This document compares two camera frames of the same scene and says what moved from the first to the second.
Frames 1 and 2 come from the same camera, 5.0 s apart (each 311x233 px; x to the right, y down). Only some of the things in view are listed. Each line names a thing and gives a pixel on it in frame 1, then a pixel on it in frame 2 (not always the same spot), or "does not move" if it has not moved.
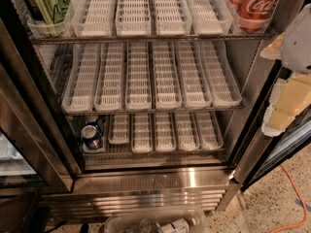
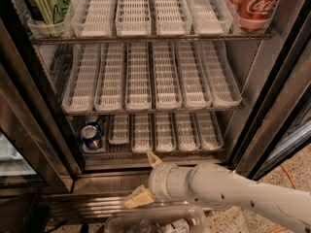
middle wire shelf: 155,111 does not move
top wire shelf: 58,40 does not move
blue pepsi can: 91,137 does not move
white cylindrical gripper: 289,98 -> 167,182
